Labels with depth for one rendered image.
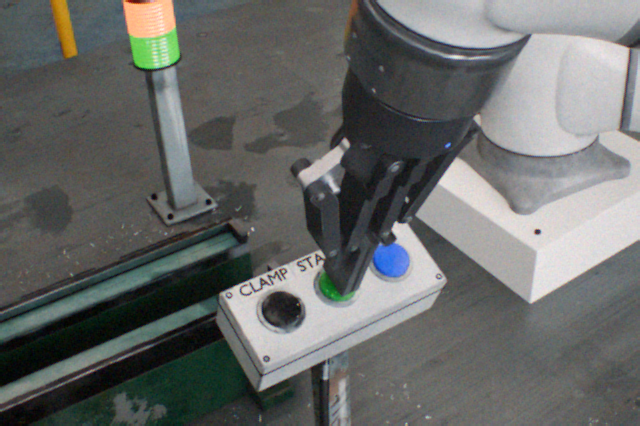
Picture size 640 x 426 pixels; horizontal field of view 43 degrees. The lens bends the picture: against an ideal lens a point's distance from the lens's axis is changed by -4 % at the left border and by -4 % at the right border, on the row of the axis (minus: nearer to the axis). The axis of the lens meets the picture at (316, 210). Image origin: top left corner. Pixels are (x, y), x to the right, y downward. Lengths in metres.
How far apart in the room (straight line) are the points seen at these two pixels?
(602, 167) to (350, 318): 0.54
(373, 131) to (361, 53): 0.05
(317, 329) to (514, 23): 0.34
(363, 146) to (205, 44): 1.24
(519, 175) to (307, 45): 0.70
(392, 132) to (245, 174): 0.83
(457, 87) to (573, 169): 0.67
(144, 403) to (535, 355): 0.43
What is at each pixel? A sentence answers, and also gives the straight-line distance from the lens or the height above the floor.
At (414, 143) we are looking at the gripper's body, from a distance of 0.45.
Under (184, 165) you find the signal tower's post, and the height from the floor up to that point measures 0.87.
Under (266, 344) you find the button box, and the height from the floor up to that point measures 1.06.
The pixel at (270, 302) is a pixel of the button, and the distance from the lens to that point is 0.63.
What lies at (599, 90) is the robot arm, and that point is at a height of 1.04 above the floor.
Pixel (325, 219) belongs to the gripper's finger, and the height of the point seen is 1.19.
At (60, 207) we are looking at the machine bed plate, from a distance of 1.28.
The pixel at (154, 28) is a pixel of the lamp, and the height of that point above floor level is 1.09.
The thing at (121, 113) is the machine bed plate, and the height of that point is 0.80.
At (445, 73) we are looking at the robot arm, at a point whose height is 1.32.
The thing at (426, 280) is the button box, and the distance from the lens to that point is 0.68.
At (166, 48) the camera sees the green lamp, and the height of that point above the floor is 1.06.
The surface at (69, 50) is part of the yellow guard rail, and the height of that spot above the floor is 0.21.
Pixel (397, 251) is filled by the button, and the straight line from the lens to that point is 0.67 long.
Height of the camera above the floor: 1.50
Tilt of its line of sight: 36 degrees down
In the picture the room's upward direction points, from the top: 4 degrees counter-clockwise
